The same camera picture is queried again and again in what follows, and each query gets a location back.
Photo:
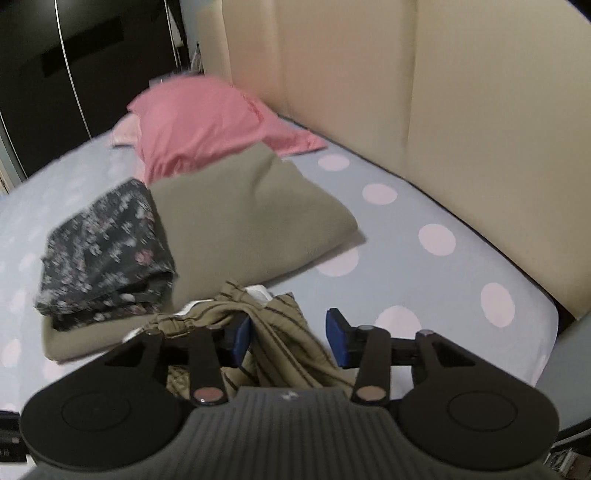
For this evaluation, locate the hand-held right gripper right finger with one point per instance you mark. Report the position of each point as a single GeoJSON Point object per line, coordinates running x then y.
{"type": "Point", "coordinates": [337, 339]}

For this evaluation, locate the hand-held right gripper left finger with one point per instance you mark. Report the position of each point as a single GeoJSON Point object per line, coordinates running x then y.
{"type": "Point", "coordinates": [242, 340]}

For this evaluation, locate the olive striped pants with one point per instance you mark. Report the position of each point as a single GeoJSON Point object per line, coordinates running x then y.
{"type": "Point", "coordinates": [281, 341]}

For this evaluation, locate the polka dot bed sheet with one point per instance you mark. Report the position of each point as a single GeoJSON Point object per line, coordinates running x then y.
{"type": "Point", "coordinates": [406, 258]}

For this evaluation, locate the folded olive cloth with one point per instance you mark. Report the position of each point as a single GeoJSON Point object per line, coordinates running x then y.
{"type": "Point", "coordinates": [240, 217]}

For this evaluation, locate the folded dark floral garment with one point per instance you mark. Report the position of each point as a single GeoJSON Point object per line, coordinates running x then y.
{"type": "Point", "coordinates": [106, 249]}

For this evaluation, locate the beige padded headboard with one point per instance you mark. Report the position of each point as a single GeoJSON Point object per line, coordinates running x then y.
{"type": "Point", "coordinates": [415, 115]}

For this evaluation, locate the light pink cloth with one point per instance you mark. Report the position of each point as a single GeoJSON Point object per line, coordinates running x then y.
{"type": "Point", "coordinates": [125, 131]}

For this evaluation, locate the dark wardrobe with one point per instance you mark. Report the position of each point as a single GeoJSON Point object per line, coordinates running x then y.
{"type": "Point", "coordinates": [51, 55]}

